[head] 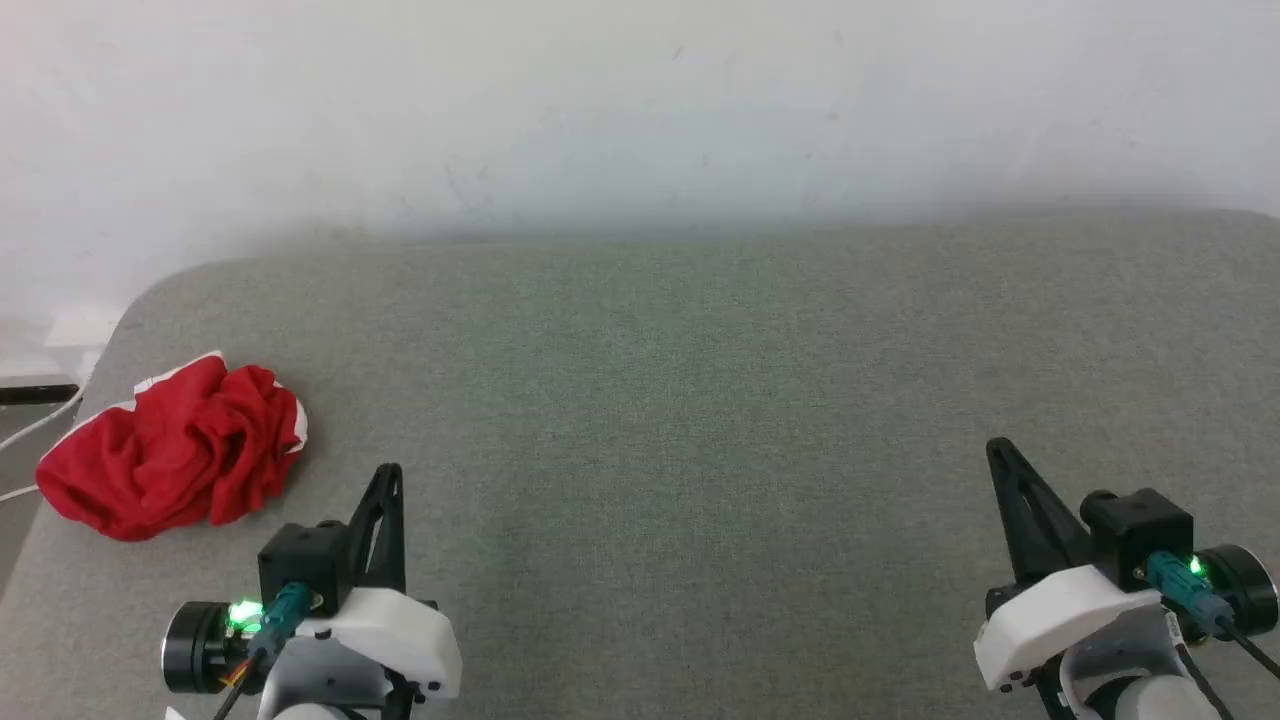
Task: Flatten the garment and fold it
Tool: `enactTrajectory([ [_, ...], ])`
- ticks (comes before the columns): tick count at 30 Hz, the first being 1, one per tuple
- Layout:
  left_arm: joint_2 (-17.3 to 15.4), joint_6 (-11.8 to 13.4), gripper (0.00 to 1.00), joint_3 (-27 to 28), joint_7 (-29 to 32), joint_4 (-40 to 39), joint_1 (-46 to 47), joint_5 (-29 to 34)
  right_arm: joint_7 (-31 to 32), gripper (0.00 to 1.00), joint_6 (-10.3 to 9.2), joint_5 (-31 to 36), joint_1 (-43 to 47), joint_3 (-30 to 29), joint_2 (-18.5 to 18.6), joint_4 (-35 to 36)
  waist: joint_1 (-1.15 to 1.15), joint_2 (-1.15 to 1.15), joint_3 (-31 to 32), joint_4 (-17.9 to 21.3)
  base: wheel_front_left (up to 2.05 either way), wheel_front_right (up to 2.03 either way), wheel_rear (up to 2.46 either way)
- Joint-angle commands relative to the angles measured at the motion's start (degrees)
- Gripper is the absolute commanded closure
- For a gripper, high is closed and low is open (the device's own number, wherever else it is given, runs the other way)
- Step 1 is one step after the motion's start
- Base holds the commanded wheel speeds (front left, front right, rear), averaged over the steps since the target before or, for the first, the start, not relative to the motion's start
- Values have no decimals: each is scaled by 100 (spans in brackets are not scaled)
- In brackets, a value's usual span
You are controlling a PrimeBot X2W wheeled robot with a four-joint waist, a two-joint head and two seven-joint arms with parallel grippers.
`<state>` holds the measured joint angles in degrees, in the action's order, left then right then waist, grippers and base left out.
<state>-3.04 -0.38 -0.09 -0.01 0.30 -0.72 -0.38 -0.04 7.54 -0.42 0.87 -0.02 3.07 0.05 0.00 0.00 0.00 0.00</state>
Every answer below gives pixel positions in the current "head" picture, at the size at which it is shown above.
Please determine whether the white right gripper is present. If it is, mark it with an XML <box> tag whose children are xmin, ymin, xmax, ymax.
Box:
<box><xmin>974</xmin><ymin>436</ymin><xmax>1162</xmax><ymax>693</ymax></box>

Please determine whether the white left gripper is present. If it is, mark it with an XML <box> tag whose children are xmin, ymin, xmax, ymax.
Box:
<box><xmin>298</xmin><ymin>463</ymin><xmax>464</xmax><ymax>703</ymax></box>

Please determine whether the red basketball shorts white trim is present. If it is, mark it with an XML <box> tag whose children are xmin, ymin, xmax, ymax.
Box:
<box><xmin>36</xmin><ymin>350</ymin><xmax>309</xmax><ymax>542</ymax></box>

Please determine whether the grey fabric sofa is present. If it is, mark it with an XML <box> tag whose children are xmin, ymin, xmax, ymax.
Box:
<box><xmin>0</xmin><ymin>208</ymin><xmax>1280</xmax><ymax>720</ymax></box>

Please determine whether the left arm cable teal plug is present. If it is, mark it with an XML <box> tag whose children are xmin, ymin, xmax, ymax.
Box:
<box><xmin>212</xmin><ymin>582</ymin><xmax>319</xmax><ymax>720</ymax></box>

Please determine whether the arm cable teal plug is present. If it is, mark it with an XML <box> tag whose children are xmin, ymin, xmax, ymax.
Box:
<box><xmin>212</xmin><ymin>582</ymin><xmax>319</xmax><ymax>720</ymax></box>
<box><xmin>1143</xmin><ymin>551</ymin><xmax>1280</xmax><ymax>679</ymax></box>

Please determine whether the right arm cable teal plug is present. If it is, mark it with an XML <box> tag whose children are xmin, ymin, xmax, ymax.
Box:
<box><xmin>1143</xmin><ymin>551</ymin><xmax>1280</xmax><ymax>679</ymax></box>

